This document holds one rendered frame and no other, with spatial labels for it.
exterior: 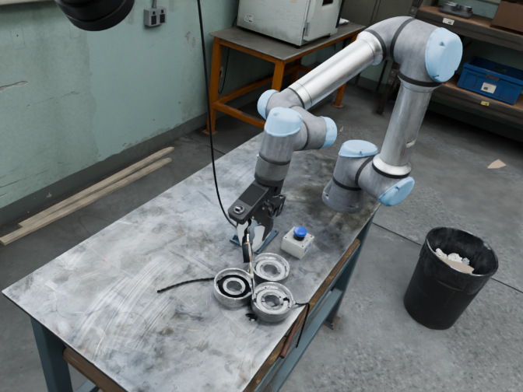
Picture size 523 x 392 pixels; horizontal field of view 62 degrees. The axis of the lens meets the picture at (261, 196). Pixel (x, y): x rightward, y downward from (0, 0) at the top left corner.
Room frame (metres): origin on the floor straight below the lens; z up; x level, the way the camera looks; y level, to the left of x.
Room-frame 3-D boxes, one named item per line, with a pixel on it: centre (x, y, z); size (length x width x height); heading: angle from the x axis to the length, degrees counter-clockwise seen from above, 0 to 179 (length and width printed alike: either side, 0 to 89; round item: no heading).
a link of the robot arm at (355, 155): (1.28, -0.29, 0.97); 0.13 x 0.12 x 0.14; 42
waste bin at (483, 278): (1.62, -0.97, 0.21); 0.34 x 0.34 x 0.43
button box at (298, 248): (0.99, -0.13, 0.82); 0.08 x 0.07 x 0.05; 154
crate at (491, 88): (3.99, -1.86, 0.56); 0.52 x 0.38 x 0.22; 61
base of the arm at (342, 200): (1.29, -0.29, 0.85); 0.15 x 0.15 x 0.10
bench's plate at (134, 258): (1.06, 0.03, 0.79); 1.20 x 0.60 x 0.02; 154
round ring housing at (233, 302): (0.77, 0.03, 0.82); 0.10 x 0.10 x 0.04
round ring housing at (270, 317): (0.75, -0.07, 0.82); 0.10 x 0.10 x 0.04
